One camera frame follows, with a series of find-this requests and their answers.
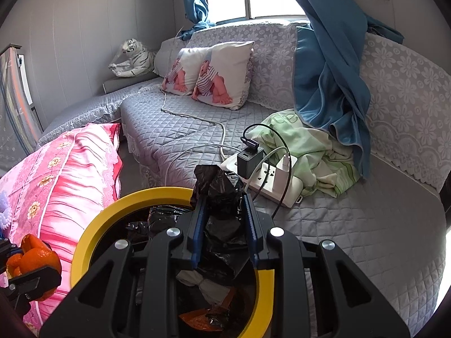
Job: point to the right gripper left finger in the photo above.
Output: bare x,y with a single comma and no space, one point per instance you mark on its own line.
195,233

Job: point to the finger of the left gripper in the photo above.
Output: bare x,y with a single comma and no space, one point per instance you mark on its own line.
33,285
7,249

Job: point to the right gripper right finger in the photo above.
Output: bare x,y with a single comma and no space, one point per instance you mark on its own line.
257,225

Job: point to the orange peel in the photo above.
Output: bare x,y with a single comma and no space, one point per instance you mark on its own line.
35,254

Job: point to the black plastic trash bag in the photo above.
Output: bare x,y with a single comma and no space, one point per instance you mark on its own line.
224,251

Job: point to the white paper towel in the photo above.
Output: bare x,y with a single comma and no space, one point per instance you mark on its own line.
213,293

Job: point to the yellow rimmed trash bin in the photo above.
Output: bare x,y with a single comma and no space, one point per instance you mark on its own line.
156,311

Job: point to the white power strip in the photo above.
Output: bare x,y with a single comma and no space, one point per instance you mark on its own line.
265,177

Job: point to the white charger plug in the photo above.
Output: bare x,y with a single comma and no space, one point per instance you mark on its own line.
282,174

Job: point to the black charger adapter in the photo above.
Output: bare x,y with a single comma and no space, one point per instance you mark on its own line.
249,158

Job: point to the pink floral tablecloth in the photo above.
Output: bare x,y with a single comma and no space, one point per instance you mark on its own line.
57,191

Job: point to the green blanket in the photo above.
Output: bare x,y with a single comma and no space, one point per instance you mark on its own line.
323,164

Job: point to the right baby print pillow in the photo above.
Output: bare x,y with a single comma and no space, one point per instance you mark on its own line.
225,75

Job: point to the baby print pillow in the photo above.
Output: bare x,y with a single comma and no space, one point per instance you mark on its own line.
185,70
225,75

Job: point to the right blue curtain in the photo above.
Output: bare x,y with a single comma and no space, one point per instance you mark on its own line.
328,91

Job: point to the blue curtain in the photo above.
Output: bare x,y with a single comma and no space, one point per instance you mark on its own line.
328,91
197,12

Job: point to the left baby print pillow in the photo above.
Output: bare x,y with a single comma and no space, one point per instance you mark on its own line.
185,70

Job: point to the grey bolster cushion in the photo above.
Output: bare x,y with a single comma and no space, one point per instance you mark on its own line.
117,83

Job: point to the white tiger plush toy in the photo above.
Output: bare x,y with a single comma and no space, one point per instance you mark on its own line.
132,59

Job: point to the left blue curtain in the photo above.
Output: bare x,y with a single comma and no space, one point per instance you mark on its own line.
197,12

